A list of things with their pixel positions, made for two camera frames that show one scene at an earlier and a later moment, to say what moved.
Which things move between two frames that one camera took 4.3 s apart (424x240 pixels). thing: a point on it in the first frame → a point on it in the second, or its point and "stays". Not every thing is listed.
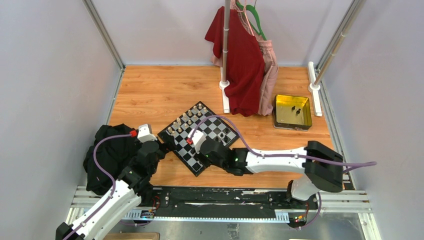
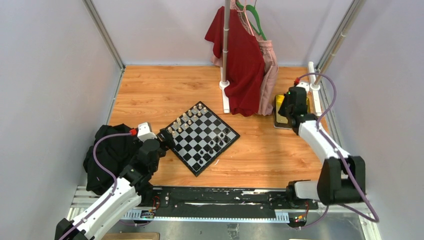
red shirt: x=247 y=62 stays
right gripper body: x=197 y=150 → x=285 y=109
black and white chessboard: x=200 y=117 stays
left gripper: x=168 y=146 stays
